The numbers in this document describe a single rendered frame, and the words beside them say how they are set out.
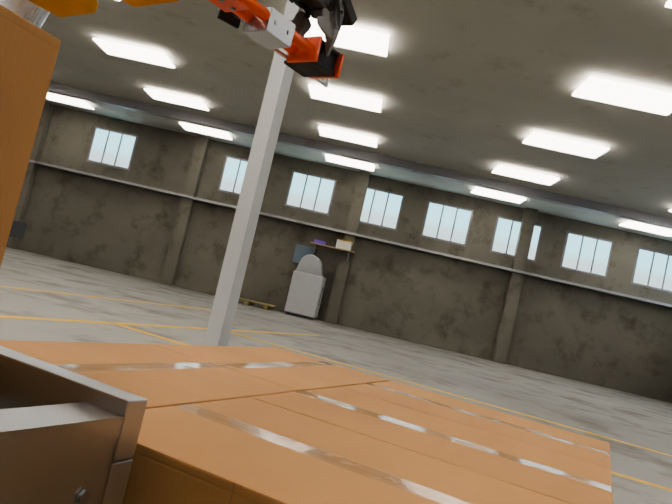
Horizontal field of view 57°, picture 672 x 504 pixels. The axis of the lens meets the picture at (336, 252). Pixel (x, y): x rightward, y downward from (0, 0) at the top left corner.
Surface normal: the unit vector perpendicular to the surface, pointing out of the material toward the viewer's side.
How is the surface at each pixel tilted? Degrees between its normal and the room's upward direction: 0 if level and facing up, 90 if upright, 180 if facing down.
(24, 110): 90
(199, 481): 90
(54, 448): 90
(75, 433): 90
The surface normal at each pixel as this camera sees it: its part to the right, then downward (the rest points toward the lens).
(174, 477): -0.40, -0.15
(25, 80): 0.91, 0.18
